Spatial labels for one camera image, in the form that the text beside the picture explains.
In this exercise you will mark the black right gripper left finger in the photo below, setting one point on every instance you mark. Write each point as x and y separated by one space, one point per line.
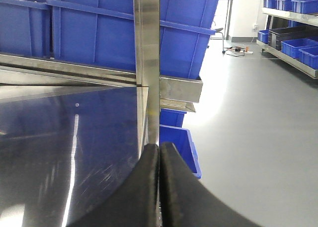
134 203

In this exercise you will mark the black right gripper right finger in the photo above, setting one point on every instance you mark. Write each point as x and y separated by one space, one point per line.
185 202

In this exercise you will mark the small blue bin under table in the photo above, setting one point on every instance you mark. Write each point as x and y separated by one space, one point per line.
171 130

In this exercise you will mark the large blue bin right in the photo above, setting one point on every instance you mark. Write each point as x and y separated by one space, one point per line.
101 33

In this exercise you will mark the blue bin with clothes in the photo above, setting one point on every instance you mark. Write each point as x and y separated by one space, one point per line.
25 27

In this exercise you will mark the gray office chair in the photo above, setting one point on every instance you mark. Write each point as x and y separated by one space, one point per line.
220 31

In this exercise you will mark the black tray on shelf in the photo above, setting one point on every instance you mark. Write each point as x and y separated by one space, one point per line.
277 35

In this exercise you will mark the distant steel shelf rack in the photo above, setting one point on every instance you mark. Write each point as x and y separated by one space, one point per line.
300 53

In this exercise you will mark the stainless steel rack frame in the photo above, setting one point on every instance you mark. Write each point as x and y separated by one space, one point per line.
153 90

